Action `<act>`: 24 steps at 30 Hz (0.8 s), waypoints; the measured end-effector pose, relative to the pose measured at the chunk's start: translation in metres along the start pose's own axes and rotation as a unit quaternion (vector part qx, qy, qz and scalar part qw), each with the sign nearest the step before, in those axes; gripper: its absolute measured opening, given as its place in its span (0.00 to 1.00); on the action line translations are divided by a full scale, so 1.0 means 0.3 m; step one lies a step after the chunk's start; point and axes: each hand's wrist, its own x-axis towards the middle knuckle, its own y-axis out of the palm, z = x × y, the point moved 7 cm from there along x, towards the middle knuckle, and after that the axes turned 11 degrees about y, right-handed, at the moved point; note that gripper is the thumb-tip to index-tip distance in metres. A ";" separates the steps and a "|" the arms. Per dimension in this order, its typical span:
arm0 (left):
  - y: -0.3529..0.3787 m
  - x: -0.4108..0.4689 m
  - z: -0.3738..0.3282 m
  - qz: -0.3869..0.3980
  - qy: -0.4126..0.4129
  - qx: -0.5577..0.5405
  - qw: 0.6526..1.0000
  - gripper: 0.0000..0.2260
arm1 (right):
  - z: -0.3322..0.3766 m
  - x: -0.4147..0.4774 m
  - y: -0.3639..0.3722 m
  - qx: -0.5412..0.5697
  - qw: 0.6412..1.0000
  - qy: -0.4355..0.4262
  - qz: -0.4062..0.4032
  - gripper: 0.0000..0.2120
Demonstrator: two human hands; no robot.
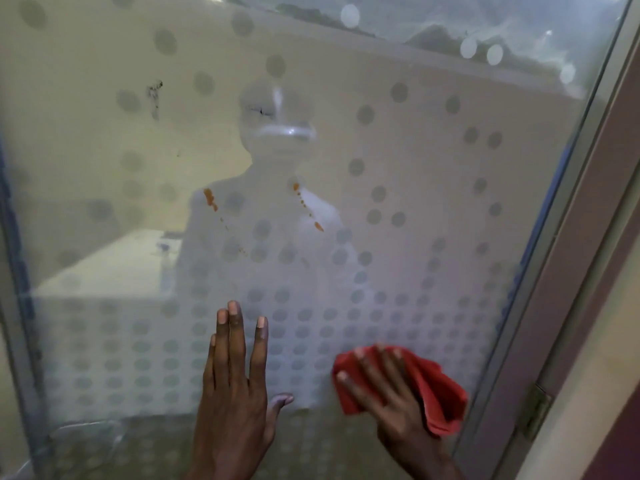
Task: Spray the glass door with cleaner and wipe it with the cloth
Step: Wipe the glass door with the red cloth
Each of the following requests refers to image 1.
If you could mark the person's right hand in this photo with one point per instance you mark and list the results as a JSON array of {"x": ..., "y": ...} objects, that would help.
[{"x": 400, "y": 417}]

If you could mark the person's left hand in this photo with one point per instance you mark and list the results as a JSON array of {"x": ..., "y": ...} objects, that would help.
[{"x": 232, "y": 414}]

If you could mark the person's left thumb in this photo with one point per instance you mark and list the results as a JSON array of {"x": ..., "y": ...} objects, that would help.
[{"x": 280, "y": 407}]

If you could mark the person's left middle finger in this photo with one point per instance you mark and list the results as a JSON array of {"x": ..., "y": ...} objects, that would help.
[{"x": 236, "y": 342}]

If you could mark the person's left little finger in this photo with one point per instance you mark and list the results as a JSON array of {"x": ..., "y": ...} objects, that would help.
[{"x": 210, "y": 362}]

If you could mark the person's right thumb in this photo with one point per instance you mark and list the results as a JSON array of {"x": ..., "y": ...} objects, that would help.
[{"x": 357, "y": 392}]

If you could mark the person's right middle finger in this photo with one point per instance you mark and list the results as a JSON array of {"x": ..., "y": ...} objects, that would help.
[{"x": 391, "y": 367}]

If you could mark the red cleaning cloth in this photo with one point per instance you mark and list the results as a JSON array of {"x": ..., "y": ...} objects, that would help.
[{"x": 442, "y": 399}]

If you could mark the person's left forearm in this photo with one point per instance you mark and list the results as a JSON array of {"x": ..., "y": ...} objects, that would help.
[{"x": 227, "y": 473}]

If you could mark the person's right forearm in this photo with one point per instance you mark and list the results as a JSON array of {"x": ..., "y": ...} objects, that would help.
[{"x": 435, "y": 469}]

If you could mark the white table behind glass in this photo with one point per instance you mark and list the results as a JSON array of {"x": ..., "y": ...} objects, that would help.
[{"x": 115, "y": 269}]

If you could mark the metal door hinge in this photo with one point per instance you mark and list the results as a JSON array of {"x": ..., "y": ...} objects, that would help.
[{"x": 534, "y": 412}]

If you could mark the dotted frosted glass door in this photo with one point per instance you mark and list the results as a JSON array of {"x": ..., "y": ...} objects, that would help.
[{"x": 400, "y": 194}]

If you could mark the grey metal door frame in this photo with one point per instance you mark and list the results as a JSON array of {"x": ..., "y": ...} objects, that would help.
[{"x": 575, "y": 274}]

